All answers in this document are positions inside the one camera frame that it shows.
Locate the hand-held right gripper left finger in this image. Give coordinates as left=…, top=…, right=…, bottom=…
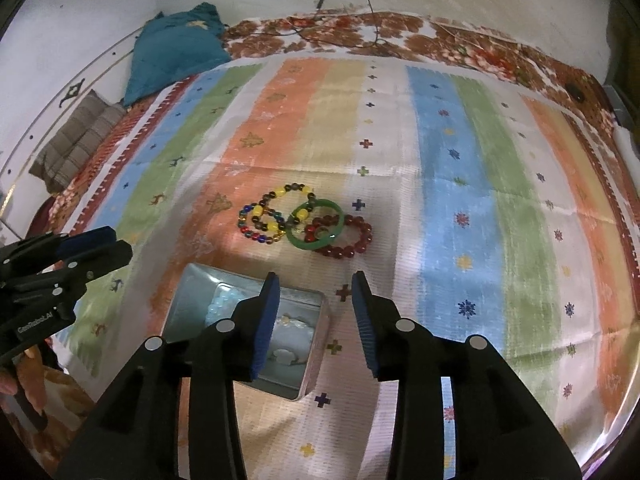
left=57, top=272, right=281, bottom=480

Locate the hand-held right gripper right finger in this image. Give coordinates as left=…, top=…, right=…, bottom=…
left=351, top=270, right=583, bottom=480

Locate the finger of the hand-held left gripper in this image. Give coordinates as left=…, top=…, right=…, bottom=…
left=54, top=226, right=118, bottom=262
left=30, top=239, right=134, bottom=307

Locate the silver tin box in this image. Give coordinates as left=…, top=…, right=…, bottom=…
left=160, top=261, right=331, bottom=402

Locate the red bead bracelet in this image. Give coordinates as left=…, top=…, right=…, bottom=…
left=309, top=214, right=374, bottom=261

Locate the green bangle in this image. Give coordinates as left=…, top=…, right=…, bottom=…
left=284, top=200, right=347, bottom=251

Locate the multicolour glass bead bracelet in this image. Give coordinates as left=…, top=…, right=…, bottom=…
left=237, top=202, right=287, bottom=247

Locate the yellow and dark bead bracelet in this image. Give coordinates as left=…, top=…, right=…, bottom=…
left=260, top=183, right=318, bottom=226

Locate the person's left hand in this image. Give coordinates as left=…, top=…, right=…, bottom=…
left=0, top=342, right=48, bottom=426

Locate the white shell pendant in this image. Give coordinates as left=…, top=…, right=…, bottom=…
left=267, top=349, right=304, bottom=367

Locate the grey striped pillow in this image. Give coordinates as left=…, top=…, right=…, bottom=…
left=27, top=89, right=127, bottom=196

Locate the colourful striped mat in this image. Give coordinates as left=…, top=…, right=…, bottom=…
left=47, top=55, right=632, bottom=471

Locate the teal cloth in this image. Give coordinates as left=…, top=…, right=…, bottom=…
left=122, top=2, right=234, bottom=109

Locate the floral bedsheet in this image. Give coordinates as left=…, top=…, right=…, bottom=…
left=0, top=10, right=640, bottom=480

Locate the white cylindrical object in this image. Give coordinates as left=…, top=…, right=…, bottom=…
left=612, top=125, right=640, bottom=162

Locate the pale yellow bead bracelet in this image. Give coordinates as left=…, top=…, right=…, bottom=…
left=272, top=312, right=321, bottom=334

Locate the pale blue bead bracelet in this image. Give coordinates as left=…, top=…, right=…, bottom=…
left=206, top=284, right=252, bottom=327

